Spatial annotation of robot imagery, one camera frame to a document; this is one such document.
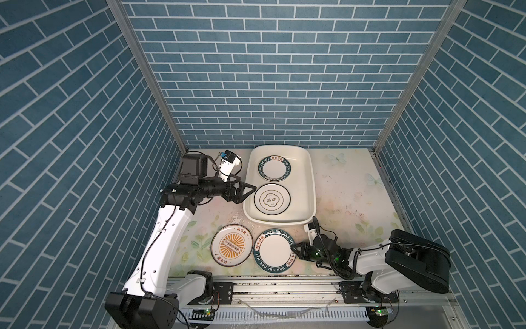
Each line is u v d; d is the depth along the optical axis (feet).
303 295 2.45
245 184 2.10
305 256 2.42
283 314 2.31
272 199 3.24
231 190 1.94
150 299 1.19
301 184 3.51
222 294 2.42
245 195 2.05
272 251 2.72
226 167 1.97
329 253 2.11
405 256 1.62
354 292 2.42
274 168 3.67
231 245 2.77
